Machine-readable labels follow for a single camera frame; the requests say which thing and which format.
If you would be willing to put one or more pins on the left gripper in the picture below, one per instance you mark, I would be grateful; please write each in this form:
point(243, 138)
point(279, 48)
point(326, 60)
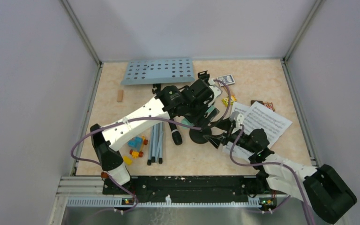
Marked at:
point(200, 119)

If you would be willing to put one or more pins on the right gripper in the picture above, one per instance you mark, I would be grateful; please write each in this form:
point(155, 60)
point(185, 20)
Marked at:
point(225, 137)

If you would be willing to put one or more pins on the mint green microphone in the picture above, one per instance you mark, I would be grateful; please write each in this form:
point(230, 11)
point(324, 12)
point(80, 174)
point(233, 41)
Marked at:
point(185, 121)

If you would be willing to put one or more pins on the mint microphone stand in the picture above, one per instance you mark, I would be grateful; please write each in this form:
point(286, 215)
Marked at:
point(200, 136)

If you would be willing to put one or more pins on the sheet music page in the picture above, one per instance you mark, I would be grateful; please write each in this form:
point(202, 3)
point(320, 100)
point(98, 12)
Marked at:
point(238, 152)
point(258, 116)

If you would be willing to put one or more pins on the blue music stand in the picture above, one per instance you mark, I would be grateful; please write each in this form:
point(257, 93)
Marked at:
point(159, 71)

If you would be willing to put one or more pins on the black microphone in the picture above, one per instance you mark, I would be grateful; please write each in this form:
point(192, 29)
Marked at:
point(176, 135)

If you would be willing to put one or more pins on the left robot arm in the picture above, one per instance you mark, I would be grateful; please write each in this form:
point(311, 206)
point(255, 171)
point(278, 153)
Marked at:
point(190, 102)

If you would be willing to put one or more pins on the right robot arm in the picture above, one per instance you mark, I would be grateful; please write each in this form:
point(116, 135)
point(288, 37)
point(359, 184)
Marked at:
point(320, 188)

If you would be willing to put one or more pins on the yellow printed toy block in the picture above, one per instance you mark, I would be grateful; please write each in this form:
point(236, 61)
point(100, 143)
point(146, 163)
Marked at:
point(229, 100)

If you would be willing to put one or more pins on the playing card box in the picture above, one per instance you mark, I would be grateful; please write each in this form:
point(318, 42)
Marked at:
point(227, 79)

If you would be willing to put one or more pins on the dark brown block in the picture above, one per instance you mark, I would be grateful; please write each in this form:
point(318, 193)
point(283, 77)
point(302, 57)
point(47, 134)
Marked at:
point(257, 101)

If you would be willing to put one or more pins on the red owl toy block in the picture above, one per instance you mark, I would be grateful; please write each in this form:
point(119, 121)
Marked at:
point(269, 105)

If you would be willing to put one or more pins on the toy block car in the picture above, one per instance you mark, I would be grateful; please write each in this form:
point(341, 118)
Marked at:
point(136, 146)

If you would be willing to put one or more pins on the wooden block far left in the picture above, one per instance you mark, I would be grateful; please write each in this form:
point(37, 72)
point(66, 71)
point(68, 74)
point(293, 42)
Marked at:
point(120, 95)

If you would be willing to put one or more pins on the yellow toy brick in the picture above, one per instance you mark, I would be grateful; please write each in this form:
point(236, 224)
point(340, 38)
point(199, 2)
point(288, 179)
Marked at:
point(127, 160)

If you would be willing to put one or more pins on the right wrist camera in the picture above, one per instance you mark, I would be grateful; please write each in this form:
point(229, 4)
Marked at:
point(237, 119)

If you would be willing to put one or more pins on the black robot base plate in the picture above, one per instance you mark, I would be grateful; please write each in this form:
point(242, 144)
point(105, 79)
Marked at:
point(196, 191)

